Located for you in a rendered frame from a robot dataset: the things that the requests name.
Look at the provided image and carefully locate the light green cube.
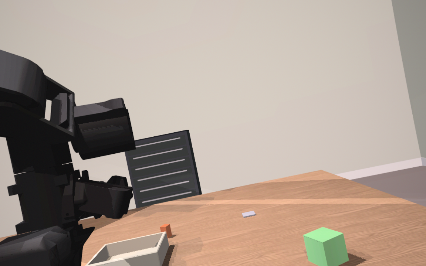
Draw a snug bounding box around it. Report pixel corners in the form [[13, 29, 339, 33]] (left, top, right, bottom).
[[303, 227, 349, 266]]

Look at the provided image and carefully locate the orange block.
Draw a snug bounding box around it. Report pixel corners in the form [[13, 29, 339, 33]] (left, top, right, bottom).
[[160, 224, 172, 238]]

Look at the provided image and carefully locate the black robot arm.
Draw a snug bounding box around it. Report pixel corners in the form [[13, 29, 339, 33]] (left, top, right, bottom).
[[0, 50, 136, 219]]

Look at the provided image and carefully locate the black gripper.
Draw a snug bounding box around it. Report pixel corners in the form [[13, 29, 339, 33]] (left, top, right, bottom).
[[0, 163, 102, 266]]

